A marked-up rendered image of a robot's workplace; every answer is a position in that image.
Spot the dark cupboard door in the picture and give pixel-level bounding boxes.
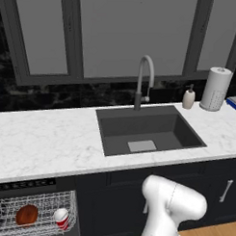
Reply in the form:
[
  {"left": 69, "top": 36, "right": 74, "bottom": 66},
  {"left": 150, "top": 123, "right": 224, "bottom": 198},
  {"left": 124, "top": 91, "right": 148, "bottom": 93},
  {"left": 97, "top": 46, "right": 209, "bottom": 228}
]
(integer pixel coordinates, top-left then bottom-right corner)
[
  {"left": 201, "top": 157, "right": 236, "bottom": 226},
  {"left": 72, "top": 162, "right": 207, "bottom": 236}
]

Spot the black dishwasher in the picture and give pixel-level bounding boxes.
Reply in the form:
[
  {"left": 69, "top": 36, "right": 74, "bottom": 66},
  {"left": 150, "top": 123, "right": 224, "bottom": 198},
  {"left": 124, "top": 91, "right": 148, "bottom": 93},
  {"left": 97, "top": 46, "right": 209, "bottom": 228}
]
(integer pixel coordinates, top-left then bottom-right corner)
[{"left": 0, "top": 175, "right": 84, "bottom": 236}]

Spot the red and white cup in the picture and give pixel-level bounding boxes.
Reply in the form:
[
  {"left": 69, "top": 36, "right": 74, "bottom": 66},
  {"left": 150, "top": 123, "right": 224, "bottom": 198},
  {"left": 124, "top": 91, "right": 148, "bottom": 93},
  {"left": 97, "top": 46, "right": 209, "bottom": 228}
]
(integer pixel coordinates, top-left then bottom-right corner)
[{"left": 52, "top": 207, "right": 70, "bottom": 232}]

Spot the brown wooden bowl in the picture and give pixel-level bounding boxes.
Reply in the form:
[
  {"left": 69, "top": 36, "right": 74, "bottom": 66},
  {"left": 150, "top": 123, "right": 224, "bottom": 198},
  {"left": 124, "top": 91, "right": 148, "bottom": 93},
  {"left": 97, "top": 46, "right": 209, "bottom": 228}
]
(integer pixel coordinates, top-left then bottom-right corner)
[{"left": 15, "top": 203, "right": 39, "bottom": 227}]

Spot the dark grey sink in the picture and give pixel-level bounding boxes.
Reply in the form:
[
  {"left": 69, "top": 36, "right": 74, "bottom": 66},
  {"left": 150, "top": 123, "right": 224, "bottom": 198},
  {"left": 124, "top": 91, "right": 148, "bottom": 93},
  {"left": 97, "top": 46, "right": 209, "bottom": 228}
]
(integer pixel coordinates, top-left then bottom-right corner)
[{"left": 93, "top": 102, "right": 209, "bottom": 161}]

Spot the grey curved tap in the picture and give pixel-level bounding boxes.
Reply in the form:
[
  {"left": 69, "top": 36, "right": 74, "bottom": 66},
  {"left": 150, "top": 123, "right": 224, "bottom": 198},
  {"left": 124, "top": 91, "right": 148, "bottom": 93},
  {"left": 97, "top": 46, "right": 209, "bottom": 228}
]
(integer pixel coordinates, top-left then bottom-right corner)
[{"left": 133, "top": 54, "right": 156, "bottom": 113}]

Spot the white soap dispenser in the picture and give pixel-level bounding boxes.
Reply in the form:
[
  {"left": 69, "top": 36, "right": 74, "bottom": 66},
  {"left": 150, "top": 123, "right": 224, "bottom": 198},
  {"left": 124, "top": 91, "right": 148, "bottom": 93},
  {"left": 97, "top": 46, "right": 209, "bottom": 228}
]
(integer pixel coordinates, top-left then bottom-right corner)
[{"left": 182, "top": 83, "right": 197, "bottom": 110}]

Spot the grey framed window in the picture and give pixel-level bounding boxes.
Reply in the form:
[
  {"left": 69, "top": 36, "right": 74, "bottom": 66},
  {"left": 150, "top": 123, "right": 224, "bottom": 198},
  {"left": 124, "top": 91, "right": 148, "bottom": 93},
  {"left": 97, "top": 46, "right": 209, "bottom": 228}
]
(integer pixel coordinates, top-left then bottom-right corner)
[{"left": 0, "top": 0, "right": 236, "bottom": 94}]

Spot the white paper towel roll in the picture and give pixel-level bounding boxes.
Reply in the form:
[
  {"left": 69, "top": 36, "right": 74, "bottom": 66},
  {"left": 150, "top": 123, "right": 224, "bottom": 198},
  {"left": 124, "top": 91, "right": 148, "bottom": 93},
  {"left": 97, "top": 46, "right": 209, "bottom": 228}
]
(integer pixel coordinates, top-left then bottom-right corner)
[{"left": 198, "top": 65, "right": 234, "bottom": 114}]

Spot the white wire dishwasher rack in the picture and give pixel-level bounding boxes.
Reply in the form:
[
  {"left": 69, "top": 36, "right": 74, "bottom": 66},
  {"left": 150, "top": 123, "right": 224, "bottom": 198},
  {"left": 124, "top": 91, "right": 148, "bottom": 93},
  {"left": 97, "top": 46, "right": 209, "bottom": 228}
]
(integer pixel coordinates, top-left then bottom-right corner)
[{"left": 0, "top": 187, "right": 79, "bottom": 236}]

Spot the silver cupboard handle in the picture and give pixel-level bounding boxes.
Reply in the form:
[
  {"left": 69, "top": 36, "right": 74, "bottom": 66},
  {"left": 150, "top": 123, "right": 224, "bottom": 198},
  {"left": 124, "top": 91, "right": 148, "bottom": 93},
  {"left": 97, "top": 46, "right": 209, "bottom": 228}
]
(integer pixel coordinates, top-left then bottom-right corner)
[{"left": 218, "top": 178, "right": 234, "bottom": 204}]

